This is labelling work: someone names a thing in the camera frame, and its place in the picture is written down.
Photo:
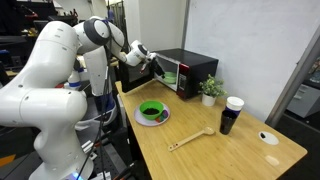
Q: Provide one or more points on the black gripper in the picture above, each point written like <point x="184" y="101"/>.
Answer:
<point x="154" y="61"/>

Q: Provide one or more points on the light green bowl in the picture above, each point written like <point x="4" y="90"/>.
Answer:
<point x="170" y="78"/>

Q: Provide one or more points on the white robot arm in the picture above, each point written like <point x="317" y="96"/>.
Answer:
<point x="50" y="100"/>

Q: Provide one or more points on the black and red microwave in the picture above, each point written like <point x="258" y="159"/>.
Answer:
<point x="196" y="71"/>

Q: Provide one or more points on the dark green bowl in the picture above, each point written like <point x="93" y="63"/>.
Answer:
<point x="145" y="108"/>

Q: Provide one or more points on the heap of coffee beans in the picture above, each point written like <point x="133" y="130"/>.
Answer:
<point x="151" y="111"/>

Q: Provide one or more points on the purple toy grape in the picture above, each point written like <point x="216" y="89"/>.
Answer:
<point x="165" y="113"/>

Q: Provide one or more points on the teal and red toy strawberry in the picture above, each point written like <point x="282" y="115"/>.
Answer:
<point x="158" y="119"/>

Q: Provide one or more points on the lavender plate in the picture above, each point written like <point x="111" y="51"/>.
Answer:
<point x="141" y="119"/>

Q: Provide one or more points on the small potted plant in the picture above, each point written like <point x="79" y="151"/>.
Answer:
<point x="211" y="88"/>

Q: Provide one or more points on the wooden spoon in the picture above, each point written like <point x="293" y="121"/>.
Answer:
<point x="190" y="138"/>

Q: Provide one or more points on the white cup with blue sleeve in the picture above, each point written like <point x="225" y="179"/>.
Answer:
<point x="235" y="103"/>

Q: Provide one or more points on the black cup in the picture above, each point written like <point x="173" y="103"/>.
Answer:
<point x="227" y="123"/>

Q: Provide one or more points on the white cup lid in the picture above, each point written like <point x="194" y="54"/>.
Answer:
<point x="270" y="139"/>

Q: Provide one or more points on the grey filing cabinet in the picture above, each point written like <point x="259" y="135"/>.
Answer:
<point x="303" y="100"/>

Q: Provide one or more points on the grey metal frame post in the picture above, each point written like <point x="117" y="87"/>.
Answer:
<point x="293" y="76"/>

